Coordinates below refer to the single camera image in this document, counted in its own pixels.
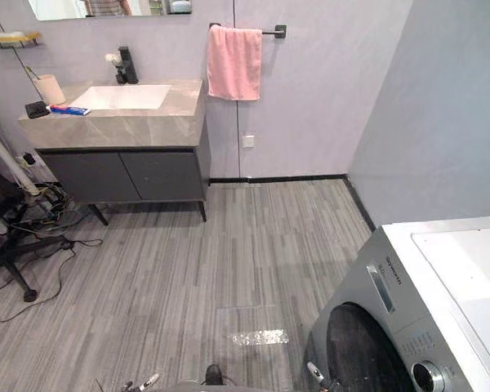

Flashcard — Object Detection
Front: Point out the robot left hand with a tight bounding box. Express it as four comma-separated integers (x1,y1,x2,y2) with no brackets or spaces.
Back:
120,372,162,392

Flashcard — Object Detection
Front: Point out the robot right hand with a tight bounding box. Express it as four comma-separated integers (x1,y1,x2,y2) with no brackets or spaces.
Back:
305,360,341,392

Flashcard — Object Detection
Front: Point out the dark washing machine door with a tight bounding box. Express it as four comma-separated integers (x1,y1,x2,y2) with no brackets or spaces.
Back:
323,302,406,392

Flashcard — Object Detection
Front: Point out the silver washing machine knob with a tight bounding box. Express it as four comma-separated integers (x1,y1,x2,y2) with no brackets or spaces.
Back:
411,359,449,392

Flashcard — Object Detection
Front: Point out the silver washing machine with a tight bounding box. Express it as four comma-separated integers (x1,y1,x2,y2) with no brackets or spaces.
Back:
301,216,490,392

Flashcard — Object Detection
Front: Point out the dark robot foot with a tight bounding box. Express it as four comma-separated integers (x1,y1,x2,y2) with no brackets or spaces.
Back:
205,363,225,385

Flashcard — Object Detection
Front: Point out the clear floor tape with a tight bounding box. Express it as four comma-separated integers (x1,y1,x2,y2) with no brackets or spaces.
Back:
223,327,291,347

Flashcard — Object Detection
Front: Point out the black office chair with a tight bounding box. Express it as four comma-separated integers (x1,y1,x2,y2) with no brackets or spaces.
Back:
0,163,75,304

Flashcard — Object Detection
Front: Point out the grey vanity cabinet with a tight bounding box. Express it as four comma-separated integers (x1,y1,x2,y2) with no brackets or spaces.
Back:
17,78,212,227

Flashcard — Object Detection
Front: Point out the white power strip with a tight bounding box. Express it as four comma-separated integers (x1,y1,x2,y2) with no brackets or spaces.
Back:
15,151,47,169

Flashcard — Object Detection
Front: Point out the white pole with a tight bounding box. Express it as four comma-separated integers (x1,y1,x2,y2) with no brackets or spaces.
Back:
0,121,42,198

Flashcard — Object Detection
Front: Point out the toothpaste tube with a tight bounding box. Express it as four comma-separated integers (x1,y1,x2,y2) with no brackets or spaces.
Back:
46,103,92,117

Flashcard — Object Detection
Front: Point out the white sink basin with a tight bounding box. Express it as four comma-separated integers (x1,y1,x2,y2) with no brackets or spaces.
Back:
69,83,173,111

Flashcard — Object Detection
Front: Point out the small black box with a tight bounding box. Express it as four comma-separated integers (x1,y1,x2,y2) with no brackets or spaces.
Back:
24,100,51,120

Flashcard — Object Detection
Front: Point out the beige cup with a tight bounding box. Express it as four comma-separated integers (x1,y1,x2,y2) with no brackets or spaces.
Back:
32,73,68,106

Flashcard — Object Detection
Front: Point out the black faucet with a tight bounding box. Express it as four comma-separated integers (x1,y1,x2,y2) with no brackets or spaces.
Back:
114,46,140,86

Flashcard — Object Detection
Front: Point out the pink towel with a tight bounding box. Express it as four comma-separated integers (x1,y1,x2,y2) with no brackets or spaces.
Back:
206,24,264,102

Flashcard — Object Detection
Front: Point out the black towel bar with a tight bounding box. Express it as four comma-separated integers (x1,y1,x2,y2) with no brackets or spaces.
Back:
208,22,288,40

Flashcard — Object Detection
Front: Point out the silver detergent drawer handle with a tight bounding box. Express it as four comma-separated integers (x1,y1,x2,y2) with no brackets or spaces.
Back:
366,264,397,315

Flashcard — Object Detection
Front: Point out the black floor cable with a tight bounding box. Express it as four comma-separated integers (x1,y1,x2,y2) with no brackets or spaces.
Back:
0,228,104,324

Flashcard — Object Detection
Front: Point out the black wall cable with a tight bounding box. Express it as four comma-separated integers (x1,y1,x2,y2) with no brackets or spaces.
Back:
231,0,243,179

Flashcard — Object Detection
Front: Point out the gold wall shelf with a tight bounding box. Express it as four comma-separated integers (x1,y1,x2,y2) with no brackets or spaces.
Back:
0,31,42,50

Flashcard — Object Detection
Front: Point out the wall mirror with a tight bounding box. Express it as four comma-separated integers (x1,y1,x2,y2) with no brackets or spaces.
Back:
27,0,193,22

